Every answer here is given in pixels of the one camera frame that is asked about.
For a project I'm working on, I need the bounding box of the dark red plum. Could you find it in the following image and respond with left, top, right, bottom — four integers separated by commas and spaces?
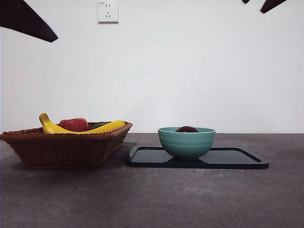
175, 126, 199, 133

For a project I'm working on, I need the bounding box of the teal ribbed bowl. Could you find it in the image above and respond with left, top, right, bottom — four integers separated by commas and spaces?
158, 127, 216, 161

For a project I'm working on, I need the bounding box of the yellow banana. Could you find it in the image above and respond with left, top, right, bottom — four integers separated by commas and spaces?
39, 113, 126, 135

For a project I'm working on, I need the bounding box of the red apple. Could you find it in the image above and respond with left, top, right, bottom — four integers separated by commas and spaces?
59, 117, 90, 132

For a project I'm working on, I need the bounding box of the dark green vegetable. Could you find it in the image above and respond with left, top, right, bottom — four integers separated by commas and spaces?
90, 122, 112, 130

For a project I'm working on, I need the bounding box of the brown wicker basket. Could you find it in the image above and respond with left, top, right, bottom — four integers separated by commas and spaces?
0, 121, 133, 170

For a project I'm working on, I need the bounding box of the dark rectangular tray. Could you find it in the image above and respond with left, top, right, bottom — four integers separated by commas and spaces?
125, 146, 270, 170

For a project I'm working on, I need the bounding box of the white wall socket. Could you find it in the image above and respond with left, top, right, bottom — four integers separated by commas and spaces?
98, 0, 119, 24

